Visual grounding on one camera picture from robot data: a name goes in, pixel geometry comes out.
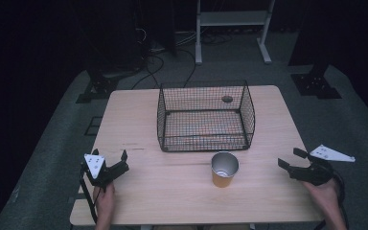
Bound black wire mesh basket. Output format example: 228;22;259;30
156;80;257;153

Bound black floor cables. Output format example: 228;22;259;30
130;27;234;91

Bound black rectangular floor frame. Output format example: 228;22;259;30
83;116;104;137

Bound person's left hand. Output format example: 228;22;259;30
92;181;116;221

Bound white metal desk frame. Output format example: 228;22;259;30
195;0;276;66

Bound black stand base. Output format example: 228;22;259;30
75;68;120;104
289;63;343;100

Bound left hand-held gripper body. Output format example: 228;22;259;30
80;153;130;190

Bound person's right hand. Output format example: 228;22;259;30
301;177;342;219

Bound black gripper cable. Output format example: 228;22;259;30
79;171;102;224
313;171;350;230

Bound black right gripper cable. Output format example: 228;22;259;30
313;171;350;230

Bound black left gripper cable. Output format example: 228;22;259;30
79;171;102;224

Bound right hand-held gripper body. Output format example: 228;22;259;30
287;144;357;187

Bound orange paper cup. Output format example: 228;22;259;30
210;151;240;189

